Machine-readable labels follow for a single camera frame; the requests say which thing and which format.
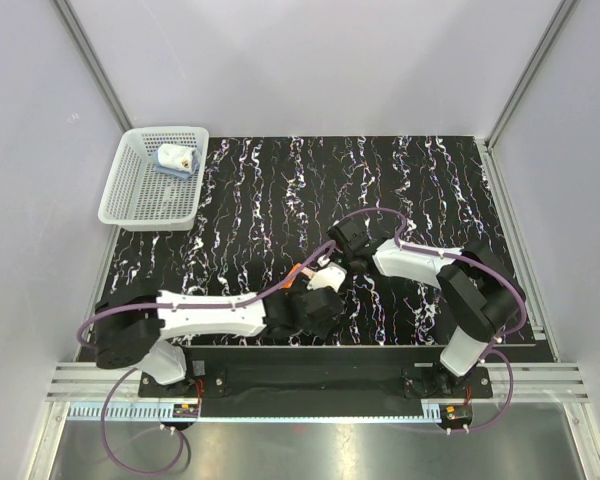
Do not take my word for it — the white perforated plastic basket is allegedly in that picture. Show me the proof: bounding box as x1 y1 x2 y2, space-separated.
98 126 209 232

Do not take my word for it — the orange white towel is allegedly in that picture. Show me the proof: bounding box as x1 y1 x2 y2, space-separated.
281 264 316 289

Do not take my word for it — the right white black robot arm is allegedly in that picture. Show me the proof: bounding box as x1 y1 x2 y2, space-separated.
328 218 528 397

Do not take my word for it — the blue white bear towel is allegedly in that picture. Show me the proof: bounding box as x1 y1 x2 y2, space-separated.
152 144 201 179

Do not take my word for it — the purple cable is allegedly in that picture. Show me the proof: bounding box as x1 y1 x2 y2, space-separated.
337 207 527 434
77 239 337 474

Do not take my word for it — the aluminium rail frame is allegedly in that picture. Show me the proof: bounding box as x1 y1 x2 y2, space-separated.
46 363 588 424

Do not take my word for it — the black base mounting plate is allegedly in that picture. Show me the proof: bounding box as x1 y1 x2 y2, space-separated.
139 346 493 421

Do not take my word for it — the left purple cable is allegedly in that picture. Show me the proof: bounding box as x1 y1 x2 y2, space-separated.
77 239 337 474

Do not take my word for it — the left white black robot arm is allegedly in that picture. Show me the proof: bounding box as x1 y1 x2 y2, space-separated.
94 263 347 396

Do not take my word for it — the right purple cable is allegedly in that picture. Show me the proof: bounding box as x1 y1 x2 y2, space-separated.
337 207 527 434

